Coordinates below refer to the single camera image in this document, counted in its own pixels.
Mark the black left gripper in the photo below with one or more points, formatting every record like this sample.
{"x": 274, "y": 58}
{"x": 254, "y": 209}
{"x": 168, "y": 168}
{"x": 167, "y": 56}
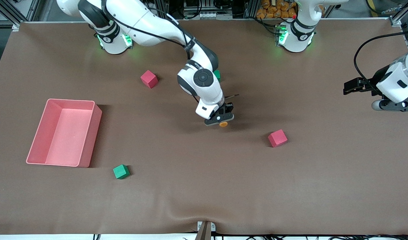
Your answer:
{"x": 370, "y": 83}

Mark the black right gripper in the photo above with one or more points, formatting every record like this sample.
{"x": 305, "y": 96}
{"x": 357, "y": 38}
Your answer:
{"x": 228, "y": 107}

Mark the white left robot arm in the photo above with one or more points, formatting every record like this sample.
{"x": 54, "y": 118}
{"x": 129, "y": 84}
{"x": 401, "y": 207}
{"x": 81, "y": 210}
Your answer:
{"x": 300, "y": 33}

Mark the green foam cube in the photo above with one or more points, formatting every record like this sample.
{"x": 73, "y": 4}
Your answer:
{"x": 218, "y": 76}
{"x": 120, "y": 171}

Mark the pink foam cube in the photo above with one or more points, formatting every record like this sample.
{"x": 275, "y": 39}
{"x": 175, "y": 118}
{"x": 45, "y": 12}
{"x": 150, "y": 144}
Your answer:
{"x": 277, "y": 138}
{"x": 148, "y": 79}

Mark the brown table mat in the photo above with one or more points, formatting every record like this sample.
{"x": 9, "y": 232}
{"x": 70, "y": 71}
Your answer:
{"x": 204, "y": 186}

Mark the white terminal block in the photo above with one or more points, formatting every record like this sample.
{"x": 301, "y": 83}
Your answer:
{"x": 209, "y": 15}

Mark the bag of orange snacks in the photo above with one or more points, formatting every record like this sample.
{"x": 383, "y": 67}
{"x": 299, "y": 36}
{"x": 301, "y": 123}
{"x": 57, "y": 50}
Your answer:
{"x": 274, "y": 11}

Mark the brown pointed bar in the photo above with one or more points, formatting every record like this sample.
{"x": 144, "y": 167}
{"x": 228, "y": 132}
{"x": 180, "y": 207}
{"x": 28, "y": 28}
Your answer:
{"x": 204, "y": 233}

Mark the pink plastic bin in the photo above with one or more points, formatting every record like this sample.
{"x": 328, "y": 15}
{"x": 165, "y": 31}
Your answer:
{"x": 67, "y": 143}

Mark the aluminium frame profile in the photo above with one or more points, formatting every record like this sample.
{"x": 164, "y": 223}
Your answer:
{"x": 395, "y": 22}
{"x": 15, "y": 26}
{"x": 162, "y": 8}

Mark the small metal bracket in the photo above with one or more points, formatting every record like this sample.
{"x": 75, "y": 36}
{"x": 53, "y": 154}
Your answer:
{"x": 213, "y": 227}

